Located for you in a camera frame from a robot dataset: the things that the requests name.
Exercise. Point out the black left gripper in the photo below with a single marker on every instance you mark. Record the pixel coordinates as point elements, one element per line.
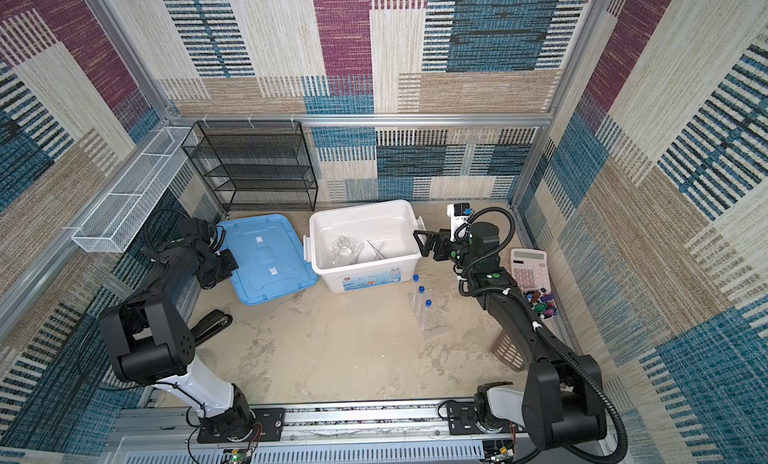
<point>230,265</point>

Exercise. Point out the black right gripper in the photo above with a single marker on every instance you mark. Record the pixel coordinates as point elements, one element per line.
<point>442,239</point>

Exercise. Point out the blue plastic bin lid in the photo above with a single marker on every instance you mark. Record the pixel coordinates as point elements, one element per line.
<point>270,258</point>

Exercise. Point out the metal tweezers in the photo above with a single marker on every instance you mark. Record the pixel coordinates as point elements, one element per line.
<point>379,255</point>

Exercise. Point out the white ceramic pestle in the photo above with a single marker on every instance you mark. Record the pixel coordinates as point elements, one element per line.
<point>357,251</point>

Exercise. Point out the glass flask with stopper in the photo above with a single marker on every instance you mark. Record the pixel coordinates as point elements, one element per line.
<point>345,251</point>

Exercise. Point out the small glass beaker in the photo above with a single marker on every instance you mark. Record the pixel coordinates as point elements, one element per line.
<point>332,259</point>

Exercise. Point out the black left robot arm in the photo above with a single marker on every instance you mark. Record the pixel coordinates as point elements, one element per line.
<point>148,342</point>

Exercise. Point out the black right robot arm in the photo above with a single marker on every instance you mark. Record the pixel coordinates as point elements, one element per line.
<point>563,404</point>

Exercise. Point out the white plastic storage bin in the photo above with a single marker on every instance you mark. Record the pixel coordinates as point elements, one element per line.
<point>388,225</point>

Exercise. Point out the pink calculator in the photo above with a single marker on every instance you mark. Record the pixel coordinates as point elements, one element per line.
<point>530,269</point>

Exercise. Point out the pink cup of markers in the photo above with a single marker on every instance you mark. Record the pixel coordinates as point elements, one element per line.
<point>542,302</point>

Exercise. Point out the brown wooden tool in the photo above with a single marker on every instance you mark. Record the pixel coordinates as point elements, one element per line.
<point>507,353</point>

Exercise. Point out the black wire shelf rack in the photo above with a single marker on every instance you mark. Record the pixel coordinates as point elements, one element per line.
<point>254,165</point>

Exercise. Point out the white mesh wall basket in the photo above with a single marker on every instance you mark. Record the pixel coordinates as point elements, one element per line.
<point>118,217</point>

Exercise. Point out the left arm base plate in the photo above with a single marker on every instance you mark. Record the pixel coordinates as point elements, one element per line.
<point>262,424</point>

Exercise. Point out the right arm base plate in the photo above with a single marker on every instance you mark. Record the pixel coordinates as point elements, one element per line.
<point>463,419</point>

